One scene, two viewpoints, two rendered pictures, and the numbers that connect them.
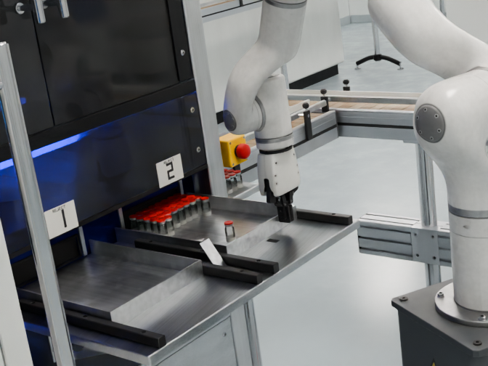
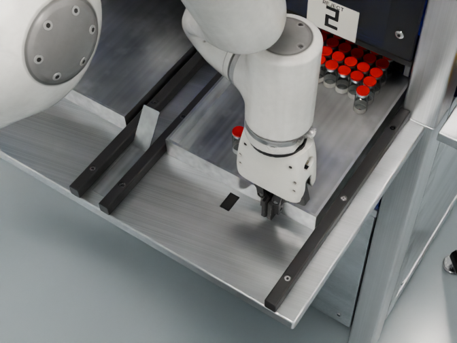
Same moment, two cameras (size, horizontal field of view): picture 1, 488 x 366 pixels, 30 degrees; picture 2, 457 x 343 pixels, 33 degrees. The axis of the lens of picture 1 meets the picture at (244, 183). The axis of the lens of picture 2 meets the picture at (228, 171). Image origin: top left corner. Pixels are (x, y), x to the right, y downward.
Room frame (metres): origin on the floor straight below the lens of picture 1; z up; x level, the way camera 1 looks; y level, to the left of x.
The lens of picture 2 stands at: (1.84, -0.69, 1.83)
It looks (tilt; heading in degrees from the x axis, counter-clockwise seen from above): 54 degrees down; 85
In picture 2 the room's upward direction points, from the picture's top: 2 degrees counter-clockwise
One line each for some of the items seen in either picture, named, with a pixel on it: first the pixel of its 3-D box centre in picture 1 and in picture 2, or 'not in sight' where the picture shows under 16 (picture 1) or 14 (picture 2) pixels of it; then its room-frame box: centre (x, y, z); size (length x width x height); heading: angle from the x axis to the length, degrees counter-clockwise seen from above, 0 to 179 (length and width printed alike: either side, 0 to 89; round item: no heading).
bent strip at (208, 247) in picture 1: (231, 258); (126, 150); (1.75, 0.05, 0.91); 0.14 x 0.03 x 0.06; 50
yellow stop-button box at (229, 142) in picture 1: (228, 149); not in sight; (2.28, 0.03, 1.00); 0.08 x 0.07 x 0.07; 49
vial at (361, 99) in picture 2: (205, 206); (361, 99); (2.12, 0.10, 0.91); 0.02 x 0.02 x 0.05
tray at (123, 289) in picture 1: (100, 279); (127, 28); (1.76, 0.32, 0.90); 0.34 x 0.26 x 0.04; 49
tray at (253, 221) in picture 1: (205, 223); (296, 109); (2.02, 0.10, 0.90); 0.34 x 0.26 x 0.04; 50
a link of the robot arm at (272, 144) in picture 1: (275, 140); (279, 124); (1.95, -0.08, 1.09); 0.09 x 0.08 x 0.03; 139
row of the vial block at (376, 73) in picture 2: (171, 215); (331, 62); (2.09, 0.19, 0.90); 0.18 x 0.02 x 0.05; 140
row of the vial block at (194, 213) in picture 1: (177, 216); (324, 71); (2.07, 0.17, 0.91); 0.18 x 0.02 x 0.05; 140
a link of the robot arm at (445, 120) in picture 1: (466, 144); not in sight; (1.47, -0.38, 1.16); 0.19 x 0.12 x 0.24; 125
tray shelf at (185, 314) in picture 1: (181, 265); (185, 105); (1.84, 0.16, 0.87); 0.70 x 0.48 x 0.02; 139
